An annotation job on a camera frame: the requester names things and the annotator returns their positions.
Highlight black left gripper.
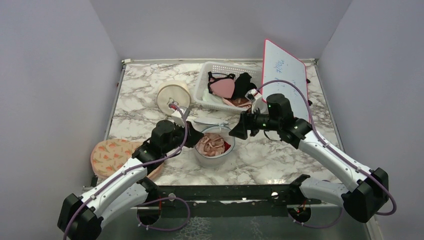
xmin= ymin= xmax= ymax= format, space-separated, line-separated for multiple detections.
xmin=163 ymin=119 xmax=205 ymax=155

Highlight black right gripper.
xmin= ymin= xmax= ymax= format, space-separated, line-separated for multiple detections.
xmin=229 ymin=105 xmax=281 ymax=140

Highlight white mesh laundry bag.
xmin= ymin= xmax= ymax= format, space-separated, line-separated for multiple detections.
xmin=194 ymin=117 xmax=236 ymax=168

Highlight peach lace bra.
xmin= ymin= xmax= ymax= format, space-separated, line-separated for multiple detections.
xmin=195 ymin=133 xmax=231 ymax=157

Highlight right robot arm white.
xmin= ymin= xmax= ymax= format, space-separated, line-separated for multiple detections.
xmin=229 ymin=93 xmax=389 ymax=223

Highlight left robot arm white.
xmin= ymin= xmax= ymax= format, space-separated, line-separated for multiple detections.
xmin=57 ymin=120 xmax=204 ymax=240

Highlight white plastic laundry basket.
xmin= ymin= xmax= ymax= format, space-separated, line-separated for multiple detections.
xmin=192 ymin=61 xmax=262 ymax=114

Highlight beige round laundry bag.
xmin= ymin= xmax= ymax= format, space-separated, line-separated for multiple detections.
xmin=156 ymin=80 xmax=192 ymax=116

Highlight floral flat laundry bag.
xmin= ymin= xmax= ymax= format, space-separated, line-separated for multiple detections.
xmin=90 ymin=138 xmax=164 ymax=181

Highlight peach satin garment in basket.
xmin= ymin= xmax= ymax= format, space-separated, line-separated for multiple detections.
xmin=222 ymin=97 xmax=252 ymax=109

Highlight pale green garment in basket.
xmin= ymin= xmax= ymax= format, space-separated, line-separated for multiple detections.
xmin=201 ymin=88 xmax=225 ymax=105

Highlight black garment in basket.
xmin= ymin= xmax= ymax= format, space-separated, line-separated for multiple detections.
xmin=230 ymin=72 xmax=257 ymax=100

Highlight pink-framed whiteboard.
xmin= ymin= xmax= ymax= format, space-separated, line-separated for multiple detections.
xmin=260 ymin=39 xmax=310 ymax=120

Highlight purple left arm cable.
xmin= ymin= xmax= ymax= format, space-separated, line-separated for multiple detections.
xmin=62 ymin=103 xmax=190 ymax=240

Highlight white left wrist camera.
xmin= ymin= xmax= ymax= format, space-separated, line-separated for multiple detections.
xmin=170 ymin=104 xmax=191 ymax=128

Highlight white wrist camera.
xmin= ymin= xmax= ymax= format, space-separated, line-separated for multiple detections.
xmin=245 ymin=88 xmax=263 ymax=109
xmin=170 ymin=104 xmax=191 ymax=128

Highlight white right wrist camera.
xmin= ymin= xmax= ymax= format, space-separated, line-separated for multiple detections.
xmin=245 ymin=88 xmax=263 ymax=109

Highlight pink bra black straps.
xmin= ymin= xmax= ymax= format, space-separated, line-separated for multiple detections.
xmin=207 ymin=71 xmax=237 ymax=100

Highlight black mounting rail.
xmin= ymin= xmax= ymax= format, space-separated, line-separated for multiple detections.
xmin=115 ymin=182 xmax=320 ymax=220

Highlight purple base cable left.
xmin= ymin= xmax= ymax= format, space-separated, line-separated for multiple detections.
xmin=134 ymin=197 xmax=191 ymax=232

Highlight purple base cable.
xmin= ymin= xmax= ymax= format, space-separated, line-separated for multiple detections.
xmin=287 ymin=205 xmax=344 ymax=229
xmin=134 ymin=197 xmax=191 ymax=232

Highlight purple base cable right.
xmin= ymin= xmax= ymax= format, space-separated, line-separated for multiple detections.
xmin=287 ymin=205 xmax=344 ymax=229

